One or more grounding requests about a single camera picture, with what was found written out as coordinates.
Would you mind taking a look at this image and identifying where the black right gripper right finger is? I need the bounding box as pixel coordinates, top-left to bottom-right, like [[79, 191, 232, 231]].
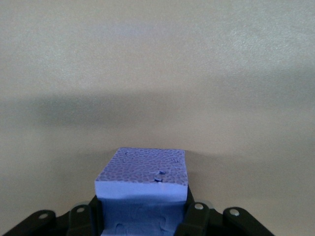
[[174, 188, 273, 236]]

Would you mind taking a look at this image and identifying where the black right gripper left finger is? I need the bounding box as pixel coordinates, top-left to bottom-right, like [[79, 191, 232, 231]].
[[2, 195, 103, 236]]

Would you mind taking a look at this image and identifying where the purple foam cube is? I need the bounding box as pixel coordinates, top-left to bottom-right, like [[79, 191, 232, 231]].
[[94, 147, 189, 236]]

